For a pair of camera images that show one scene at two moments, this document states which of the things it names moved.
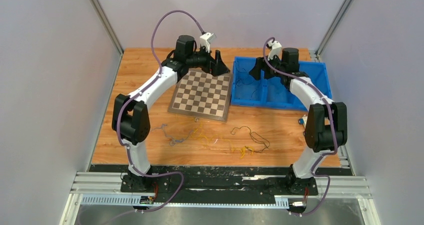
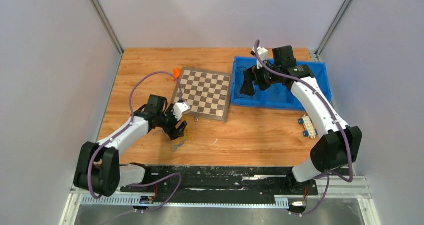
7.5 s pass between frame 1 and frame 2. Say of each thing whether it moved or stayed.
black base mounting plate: stayed
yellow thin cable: moved
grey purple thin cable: moved
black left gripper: moved
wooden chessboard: stayed
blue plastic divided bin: stayed
